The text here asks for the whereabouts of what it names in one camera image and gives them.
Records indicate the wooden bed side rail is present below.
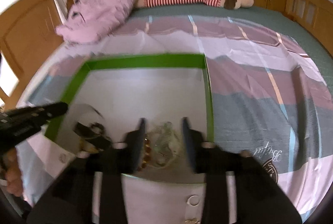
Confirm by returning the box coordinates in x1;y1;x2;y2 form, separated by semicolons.
1;0;63;110

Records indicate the black wrist watch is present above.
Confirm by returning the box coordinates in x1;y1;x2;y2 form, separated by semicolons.
73;103;112;153

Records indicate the green jade silver necklace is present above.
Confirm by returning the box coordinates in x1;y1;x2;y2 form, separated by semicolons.
149;121;184;168

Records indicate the person's left hand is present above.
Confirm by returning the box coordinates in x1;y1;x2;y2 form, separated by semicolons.
3;148;23;197

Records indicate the small silver flower earring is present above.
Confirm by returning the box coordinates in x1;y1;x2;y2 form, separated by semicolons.
58;153;67;164

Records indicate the green cardboard box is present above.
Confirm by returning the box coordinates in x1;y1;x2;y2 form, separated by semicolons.
45;53;214;184

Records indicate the pink folded blanket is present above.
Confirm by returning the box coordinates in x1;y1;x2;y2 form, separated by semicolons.
55;0;136;44

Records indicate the amber bead bracelet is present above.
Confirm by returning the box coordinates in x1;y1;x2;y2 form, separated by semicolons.
138;136;153;171

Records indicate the silver ring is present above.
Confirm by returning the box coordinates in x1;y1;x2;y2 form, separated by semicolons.
186;194;202;207

